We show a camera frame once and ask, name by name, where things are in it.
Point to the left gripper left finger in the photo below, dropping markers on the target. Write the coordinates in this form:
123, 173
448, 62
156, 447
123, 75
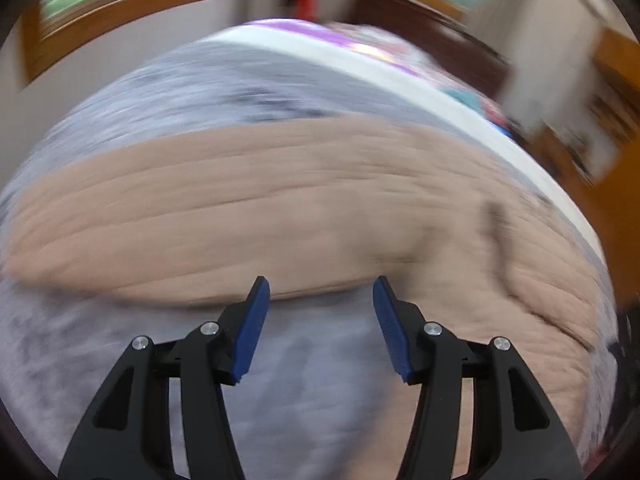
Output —
125, 432

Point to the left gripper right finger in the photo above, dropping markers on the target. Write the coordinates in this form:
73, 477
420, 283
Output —
516, 432

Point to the beige quilted down coat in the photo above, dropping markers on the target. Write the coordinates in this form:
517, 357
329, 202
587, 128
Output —
149, 234

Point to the grey floral quilted bedspread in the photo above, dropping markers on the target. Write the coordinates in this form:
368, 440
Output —
275, 70

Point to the orange wooden wardrobe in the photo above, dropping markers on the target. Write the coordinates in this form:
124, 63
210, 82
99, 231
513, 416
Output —
600, 171

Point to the dark wooden headboard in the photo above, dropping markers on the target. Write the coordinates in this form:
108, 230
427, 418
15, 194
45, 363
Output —
438, 35

